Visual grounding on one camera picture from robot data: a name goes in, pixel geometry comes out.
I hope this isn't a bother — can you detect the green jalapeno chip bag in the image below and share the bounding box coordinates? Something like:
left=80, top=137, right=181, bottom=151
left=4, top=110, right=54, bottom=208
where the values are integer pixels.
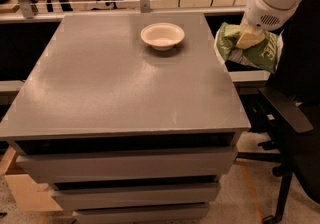
left=215, top=22, right=283, bottom=74

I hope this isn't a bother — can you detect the white paper bowl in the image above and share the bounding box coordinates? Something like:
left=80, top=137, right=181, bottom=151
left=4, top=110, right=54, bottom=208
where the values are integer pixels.
left=140, top=23, right=185, bottom=51

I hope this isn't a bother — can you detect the black office chair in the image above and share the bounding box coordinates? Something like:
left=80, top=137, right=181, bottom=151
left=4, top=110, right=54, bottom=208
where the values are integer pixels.
left=237, top=0, right=320, bottom=224

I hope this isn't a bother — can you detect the grey drawer cabinet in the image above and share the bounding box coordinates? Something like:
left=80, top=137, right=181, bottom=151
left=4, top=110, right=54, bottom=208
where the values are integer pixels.
left=0, top=14, right=249, bottom=224

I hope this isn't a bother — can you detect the wooden board on floor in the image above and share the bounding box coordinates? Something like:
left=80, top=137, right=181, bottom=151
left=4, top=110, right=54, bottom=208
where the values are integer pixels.
left=0, top=147, right=61, bottom=212

